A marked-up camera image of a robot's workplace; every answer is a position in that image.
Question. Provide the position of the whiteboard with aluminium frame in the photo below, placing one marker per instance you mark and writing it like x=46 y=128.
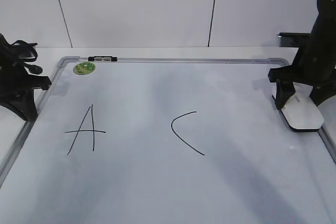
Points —
x=166 y=141

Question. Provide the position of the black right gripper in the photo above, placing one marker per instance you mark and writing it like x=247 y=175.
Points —
x=314 y=65

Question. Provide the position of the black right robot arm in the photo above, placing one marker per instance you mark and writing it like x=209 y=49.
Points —
x=324 y=26

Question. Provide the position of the white whiteboard eraser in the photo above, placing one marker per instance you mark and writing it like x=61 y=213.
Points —
x=300 y=112

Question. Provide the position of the black whiteboard marker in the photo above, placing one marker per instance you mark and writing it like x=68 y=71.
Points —
x=102 y=58

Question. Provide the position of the green round magnet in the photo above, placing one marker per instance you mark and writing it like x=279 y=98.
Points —
x=84 y=68

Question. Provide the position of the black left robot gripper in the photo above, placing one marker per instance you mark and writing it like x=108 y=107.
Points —
x=20 y=78

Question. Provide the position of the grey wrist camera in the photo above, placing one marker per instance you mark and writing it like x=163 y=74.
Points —
x=292 y=40

